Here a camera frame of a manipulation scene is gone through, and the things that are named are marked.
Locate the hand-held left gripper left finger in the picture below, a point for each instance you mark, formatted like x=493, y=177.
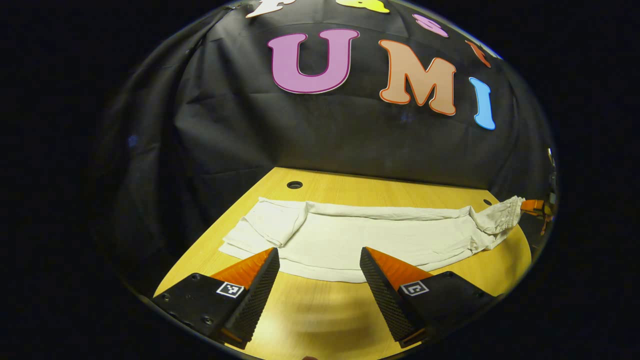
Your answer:
x=257, y=297

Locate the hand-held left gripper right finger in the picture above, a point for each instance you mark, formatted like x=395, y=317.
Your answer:
x=385, y=300

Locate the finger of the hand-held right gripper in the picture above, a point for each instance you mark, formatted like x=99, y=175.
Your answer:
x=531, y=205

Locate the white jeans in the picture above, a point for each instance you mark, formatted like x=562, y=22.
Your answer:
x=360, y=240

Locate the black backdrop cloth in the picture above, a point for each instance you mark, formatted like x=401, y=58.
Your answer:
x=300, y=130

